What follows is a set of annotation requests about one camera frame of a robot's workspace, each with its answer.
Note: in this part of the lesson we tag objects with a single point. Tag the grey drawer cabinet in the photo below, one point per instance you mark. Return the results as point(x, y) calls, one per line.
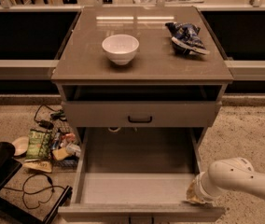
point(156, 74)

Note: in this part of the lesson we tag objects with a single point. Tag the blue can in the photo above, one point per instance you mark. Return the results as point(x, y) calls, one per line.
point(56, 141)

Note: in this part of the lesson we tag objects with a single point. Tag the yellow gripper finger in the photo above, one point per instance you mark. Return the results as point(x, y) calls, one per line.
point(194, 193)

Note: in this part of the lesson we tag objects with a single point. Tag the white plate on floor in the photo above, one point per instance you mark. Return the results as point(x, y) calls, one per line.
point(21, 145)

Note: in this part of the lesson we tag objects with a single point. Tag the grey top drawer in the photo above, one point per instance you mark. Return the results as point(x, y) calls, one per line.
point(141, 114)

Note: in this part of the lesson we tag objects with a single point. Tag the black chair base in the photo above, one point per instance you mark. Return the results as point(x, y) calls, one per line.
point(8, 168)

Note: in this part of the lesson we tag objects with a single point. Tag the grey drawer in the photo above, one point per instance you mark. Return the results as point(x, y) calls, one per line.
point(136, 176)
point(141, 114)

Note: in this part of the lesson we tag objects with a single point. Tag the blue chip bag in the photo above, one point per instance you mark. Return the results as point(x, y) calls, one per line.
point(185, 38)

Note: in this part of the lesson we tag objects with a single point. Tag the yellow sponge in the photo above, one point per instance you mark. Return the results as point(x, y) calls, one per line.
point(60, 154)

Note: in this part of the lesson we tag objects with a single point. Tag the white bowl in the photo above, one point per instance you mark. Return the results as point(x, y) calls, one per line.
point(120, 49)

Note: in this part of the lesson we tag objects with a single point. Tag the yellow snack bag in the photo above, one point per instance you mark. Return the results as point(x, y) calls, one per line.
point(43, 166)

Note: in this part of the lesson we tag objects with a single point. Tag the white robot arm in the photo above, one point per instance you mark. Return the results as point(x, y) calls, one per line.
point(236, 174)

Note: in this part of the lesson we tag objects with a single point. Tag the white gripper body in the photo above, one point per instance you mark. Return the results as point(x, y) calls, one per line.
point(202, 188)

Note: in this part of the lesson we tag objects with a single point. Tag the green chip bag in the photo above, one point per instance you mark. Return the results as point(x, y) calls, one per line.
point(38, 145)

